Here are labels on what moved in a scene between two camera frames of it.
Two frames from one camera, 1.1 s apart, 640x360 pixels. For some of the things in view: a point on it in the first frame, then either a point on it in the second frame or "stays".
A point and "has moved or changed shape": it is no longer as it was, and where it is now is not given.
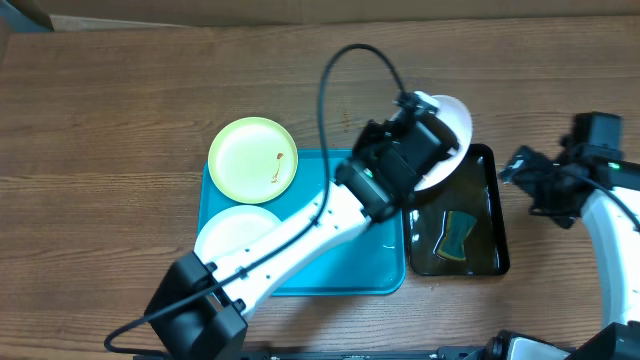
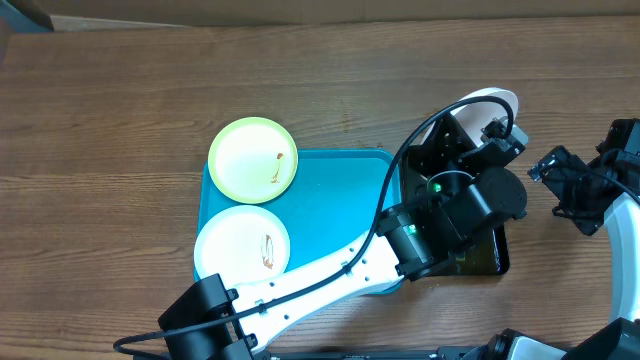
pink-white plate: (454, 117) has moved or changed shape
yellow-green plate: (253, 160) stays
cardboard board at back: (103, 14) stays
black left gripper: (367, 138) -> (442, 148)
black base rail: (452, 353) stays
